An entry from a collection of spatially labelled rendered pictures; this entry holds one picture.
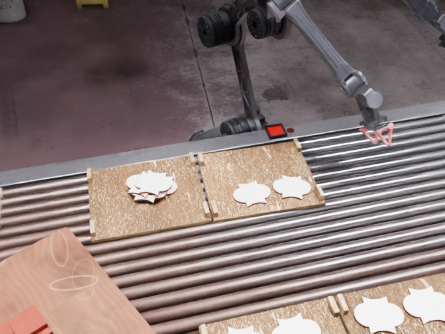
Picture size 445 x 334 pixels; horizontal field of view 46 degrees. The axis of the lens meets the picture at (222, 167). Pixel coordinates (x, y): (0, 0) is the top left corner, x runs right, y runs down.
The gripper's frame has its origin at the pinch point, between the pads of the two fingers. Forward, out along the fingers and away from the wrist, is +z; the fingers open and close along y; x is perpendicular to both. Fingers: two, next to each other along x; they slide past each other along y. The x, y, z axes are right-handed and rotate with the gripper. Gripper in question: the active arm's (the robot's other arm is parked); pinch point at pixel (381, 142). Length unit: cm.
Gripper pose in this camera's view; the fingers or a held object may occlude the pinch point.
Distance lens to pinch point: 195.9
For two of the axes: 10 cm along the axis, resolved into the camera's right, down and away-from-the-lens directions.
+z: 4.2, 8.9, 1.9
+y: 1.8, 1.3, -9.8
